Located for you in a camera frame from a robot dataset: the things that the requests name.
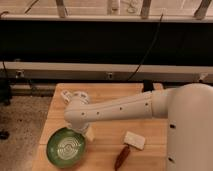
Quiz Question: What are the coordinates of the green ceramic bowl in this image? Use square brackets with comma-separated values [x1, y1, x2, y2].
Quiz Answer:
[46, 127, 86, 168]

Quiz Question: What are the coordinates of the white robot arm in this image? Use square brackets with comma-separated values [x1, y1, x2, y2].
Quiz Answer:
[64, 83, 213, 171]

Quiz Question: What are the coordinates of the white plastic bottle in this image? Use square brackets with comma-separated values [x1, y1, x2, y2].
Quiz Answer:
[61, 90, 73, 103]

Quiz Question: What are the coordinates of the black cylindrical table clamp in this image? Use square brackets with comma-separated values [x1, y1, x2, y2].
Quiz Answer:
[142, 80, 154, 92]

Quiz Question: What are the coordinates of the black object at left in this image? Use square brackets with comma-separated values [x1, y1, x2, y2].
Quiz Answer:
[0, 79, 12, 140]

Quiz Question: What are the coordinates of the grey metal rail beam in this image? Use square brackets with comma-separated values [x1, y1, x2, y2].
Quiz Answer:
[0, 60, 213, 83]

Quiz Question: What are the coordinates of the black hanging cable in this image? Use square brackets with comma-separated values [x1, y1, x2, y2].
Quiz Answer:
[126, 13, 165, 82]

